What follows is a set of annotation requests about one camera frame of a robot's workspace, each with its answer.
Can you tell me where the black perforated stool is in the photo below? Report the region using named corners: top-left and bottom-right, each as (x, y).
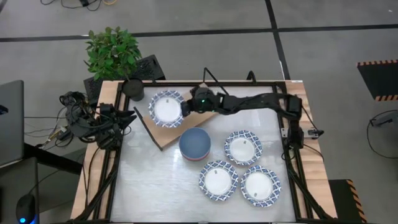
top-left (83, 54), bottom-right (166, 101)

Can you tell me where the black side desk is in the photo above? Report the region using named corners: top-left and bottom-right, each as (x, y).
top-left (23, 142), bottom-right (83, 175)

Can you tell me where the black mouse cable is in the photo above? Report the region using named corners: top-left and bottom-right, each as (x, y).
top-left (27, 169), bottom-right (78, 195)

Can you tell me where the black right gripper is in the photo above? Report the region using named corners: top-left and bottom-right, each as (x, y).
top-left (180, 86), bottom-right (220, 118)

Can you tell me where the grey floor device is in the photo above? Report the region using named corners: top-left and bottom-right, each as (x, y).
top-left (369, 111), bottom-right (398, 127)

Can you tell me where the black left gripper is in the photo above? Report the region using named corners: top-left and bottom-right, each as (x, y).
top-left (107, 110), bottom-right (138, 131)

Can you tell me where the black computer mouse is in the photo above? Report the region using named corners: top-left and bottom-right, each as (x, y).
top-left (16, 194), bottom-right (37, 224)

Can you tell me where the blue patterned white plate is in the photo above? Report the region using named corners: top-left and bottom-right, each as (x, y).
top-left (148, 90), bottom-right (186, 129)
top-left (224, 129), bottom-right (263, 167)
top-left (240, 164), bottom-right (282, 208)
top-left (198, 160), bottom-right (239, 202)

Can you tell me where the green leafy plant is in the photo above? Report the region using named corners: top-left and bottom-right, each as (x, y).
top-left (83, 26), bottom-right (142, 82)

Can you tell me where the grey laptop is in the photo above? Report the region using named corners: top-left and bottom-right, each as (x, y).
top-left (0, 80), bottom-right (25, 167)

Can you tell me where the wooden shelf with black frame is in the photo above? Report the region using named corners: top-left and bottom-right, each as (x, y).
top-left (133, 67), bottom-right (231, 152)

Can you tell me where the blue bowl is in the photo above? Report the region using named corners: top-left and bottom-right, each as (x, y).
top-left (178, 127), bottom-right (212, 159)

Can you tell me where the black mat with hazard stripes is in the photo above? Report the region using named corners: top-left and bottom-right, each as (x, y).
top-left (328, 179), bottom-right (368, 223)
top-left (356, 59), bottom-right (398, 102)

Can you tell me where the black aluminium table frame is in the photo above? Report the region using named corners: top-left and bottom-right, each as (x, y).
top-left (73, 80), bottom-right (336, 224)

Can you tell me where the black floor cable loop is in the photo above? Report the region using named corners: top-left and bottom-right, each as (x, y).
top-left (366, 109), bottom-right (398, 160)

